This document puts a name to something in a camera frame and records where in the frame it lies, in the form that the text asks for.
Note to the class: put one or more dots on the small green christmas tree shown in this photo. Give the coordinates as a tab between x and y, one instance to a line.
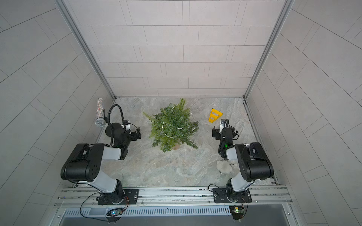
167	144

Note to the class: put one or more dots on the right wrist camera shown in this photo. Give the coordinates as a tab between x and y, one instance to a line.
224	123

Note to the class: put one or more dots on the right circuit board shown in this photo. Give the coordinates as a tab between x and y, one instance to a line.
237	212

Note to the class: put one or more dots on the yellow plastic triangle stand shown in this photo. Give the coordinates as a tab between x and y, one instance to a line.
214	115

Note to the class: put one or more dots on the glittery silver microphone on stand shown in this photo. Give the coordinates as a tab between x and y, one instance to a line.
101	119

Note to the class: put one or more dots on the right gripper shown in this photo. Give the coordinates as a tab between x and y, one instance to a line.
216	133

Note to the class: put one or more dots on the aluminium mounting rail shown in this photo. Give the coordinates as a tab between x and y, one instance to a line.
176	196

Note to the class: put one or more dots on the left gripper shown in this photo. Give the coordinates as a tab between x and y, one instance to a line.
135	133

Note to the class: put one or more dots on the circuit board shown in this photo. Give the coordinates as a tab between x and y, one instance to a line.
237	212
115	212

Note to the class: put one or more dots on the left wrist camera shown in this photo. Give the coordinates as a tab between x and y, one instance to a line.
126	123

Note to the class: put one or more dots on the left circuit board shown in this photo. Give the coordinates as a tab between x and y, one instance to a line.
115	212

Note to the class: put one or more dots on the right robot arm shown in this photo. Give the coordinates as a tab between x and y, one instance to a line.
253	162

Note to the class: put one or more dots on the white fluffy plush toy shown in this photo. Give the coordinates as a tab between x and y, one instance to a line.
226	167

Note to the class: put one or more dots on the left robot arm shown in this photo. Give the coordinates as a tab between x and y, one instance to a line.
83	166

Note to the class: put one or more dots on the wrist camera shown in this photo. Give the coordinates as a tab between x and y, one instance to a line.
224	123
126	123

